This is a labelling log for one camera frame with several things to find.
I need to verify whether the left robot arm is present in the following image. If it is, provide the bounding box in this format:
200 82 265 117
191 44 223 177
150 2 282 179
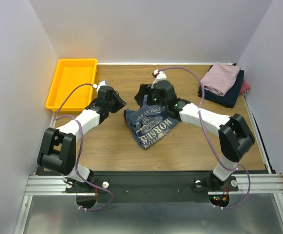
37 82 126 192

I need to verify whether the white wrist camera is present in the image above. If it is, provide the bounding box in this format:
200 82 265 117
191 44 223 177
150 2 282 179
152 69 167 85
92 79 109 92

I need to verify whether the aluminium frame rail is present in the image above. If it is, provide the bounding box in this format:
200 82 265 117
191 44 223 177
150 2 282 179
24 175 66 195

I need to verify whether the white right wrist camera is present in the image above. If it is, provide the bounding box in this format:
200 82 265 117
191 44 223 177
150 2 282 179
152 69 167 85

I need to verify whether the pink folded tank top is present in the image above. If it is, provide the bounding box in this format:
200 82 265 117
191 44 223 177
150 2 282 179
201 62 241 97

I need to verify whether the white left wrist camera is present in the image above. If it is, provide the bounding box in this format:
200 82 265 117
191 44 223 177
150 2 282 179
92 79 109 92

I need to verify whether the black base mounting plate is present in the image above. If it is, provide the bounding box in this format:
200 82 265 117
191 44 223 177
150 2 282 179
63 171 239 204

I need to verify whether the yellow plastic tray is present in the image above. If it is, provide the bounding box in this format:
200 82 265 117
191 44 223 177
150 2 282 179
45 58 97 112

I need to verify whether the maroon folded tank top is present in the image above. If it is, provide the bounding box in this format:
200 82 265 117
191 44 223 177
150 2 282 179
239 80 251 95

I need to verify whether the blue-grey tank top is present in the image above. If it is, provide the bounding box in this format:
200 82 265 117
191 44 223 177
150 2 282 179
124 95 179 150

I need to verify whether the dark navy folded tank top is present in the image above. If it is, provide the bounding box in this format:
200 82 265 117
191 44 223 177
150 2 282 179
198 63 245 108

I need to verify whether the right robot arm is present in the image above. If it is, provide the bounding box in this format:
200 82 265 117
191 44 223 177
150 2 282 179
134 80 255 190

